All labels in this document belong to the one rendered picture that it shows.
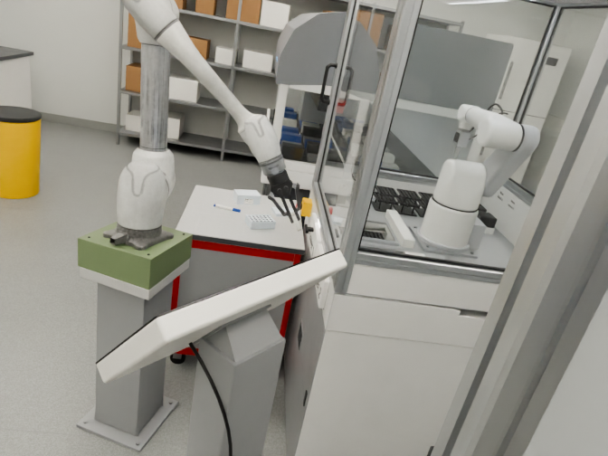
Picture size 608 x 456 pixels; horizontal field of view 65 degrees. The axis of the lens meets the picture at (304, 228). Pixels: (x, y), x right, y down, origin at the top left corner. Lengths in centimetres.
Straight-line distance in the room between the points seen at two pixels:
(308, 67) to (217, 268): 115
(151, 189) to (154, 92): 36
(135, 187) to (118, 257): 24
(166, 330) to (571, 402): 63
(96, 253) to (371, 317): 96
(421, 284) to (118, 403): 131
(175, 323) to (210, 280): 140
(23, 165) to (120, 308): 257
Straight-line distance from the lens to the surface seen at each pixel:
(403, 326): 162
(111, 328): 197
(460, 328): 168
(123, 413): 220
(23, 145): 424
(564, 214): 28
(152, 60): 185
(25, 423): 239
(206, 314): 89
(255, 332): 108
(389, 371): 172
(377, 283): 151
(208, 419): 119
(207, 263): 221
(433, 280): 155
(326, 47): 263
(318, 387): 173
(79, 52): 648
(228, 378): 107
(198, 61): 168
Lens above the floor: 169
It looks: 23 degrees down
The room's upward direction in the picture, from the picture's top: 11 degrees clockwise
